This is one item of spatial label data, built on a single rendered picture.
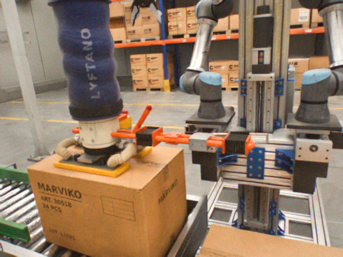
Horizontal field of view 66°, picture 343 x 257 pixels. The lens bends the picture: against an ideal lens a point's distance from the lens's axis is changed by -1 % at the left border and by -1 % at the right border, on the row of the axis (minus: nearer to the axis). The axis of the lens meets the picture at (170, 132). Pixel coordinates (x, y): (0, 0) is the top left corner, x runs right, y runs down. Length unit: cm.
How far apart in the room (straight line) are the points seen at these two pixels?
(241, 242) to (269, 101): 70
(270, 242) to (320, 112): 63
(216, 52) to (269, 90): 816
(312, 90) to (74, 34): 102
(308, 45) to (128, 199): 863
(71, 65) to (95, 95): 14
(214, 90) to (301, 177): 58
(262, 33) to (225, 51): 807
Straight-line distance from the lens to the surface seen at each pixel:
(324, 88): 137
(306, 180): 138
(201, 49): 154
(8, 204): 203
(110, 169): 109
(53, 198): 131
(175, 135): 101
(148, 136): 102
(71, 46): 109
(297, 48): 929
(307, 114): 137
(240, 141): 91
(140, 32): 906
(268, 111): 147
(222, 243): 134
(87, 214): 121
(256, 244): 136
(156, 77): 897
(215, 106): 142
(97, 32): 109
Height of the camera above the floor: 142
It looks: 18 degrees down
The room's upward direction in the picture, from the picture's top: 4 degrees counter-clockwise
